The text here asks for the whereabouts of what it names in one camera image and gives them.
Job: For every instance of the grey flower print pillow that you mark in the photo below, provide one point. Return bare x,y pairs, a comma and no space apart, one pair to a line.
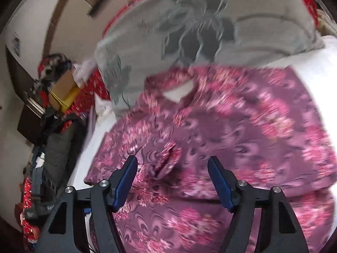
263,31

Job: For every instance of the dark wooden cabinet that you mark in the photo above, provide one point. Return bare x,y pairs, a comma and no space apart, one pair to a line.
29,123

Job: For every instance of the wall sticker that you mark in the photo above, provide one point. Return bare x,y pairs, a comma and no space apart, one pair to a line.
16,44

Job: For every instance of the brown cardboard box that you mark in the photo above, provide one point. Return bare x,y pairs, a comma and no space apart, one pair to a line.
64,81

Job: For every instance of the white plastic bag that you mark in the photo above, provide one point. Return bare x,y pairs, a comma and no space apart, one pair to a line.
84,71

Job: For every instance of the pile of mixed clothes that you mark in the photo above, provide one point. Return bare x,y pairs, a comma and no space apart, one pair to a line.
50,66

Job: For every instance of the white quilted bedspread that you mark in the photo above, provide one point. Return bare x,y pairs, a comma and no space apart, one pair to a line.
310,63

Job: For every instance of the purple floral blouse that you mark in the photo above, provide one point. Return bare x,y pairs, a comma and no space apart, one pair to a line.
210,137

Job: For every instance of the brown door frame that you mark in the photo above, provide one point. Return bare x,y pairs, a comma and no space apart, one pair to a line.
56,18

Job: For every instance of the red patterned cloth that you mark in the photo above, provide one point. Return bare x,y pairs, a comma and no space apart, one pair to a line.
29,195

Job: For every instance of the dark grey padded jacket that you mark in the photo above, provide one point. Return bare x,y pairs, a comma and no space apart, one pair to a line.
60,147

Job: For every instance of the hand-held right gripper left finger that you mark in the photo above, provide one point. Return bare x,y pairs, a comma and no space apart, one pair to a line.
126,181

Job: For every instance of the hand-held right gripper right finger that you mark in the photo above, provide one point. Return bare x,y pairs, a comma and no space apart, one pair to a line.
220,184

